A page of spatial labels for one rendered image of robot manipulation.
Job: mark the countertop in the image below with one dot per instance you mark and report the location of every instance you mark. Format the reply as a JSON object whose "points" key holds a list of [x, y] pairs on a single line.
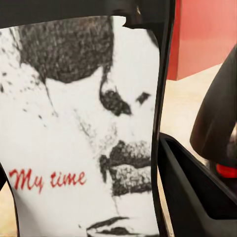
{"points": [[213, 69], [182, 101]]}

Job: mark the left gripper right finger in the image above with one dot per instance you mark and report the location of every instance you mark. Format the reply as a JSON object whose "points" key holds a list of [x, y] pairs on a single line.
{"points": [[199, 204]]}

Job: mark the bottle of coffee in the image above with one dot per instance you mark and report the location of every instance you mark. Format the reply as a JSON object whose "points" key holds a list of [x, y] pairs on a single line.
{"points": [[81, 95]]}

